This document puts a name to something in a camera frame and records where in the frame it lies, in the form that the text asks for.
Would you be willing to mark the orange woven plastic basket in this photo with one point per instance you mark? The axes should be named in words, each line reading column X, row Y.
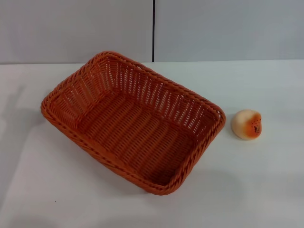
column 133, row 133

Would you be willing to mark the round toy bread bun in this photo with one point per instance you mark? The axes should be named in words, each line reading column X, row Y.
column 244, row 124

